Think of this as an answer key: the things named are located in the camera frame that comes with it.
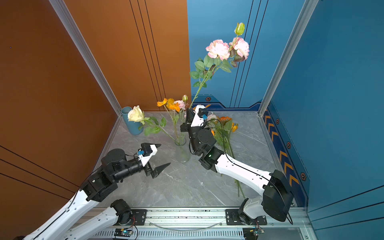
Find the pink rose flower stem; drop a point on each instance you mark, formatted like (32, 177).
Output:
(221, 56)

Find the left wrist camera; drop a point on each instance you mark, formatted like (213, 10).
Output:
(144, 157)

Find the clear glass vase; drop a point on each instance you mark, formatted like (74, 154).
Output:
(183, 154)

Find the red orange flower stem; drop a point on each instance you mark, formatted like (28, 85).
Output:
(221, 128)

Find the right circuit board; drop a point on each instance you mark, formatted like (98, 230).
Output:
(250, 234)

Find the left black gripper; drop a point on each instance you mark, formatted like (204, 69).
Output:
(148, 167)

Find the right aluminium corner post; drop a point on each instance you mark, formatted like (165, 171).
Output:
(295, 36)

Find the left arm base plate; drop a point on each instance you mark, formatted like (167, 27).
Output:
(135, 217)

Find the orange poppy flower stem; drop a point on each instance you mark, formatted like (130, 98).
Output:
(172, 109)

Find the left aluminium corner post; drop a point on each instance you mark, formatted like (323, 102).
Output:
(74, 32)

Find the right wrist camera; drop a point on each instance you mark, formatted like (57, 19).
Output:
(198, 122)

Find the left green circuit board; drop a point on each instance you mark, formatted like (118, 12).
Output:
(123, 233)

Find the orange rose flower stem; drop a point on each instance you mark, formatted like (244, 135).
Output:
(223, 139)

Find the white rose flower stem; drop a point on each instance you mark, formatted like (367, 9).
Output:
(151, 125)

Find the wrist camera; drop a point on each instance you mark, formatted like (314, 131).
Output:
(198, 122)
(144, 157)

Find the blue cylindrical vase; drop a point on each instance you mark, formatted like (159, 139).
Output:
(133, 127)

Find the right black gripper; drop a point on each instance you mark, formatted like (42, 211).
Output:
(188, 126)

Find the aluminium front rail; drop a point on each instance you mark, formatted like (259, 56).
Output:
(194, 223)

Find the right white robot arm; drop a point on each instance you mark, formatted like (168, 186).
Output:
(276, 193)

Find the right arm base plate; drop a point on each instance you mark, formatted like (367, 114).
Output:
(233, 218)

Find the pink peony flower stem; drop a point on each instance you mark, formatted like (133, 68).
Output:
(183, 105)

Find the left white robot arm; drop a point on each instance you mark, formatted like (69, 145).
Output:
(92, 192)

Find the aluminium corner post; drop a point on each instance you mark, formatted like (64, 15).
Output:
(74, 32)
(295, 36)

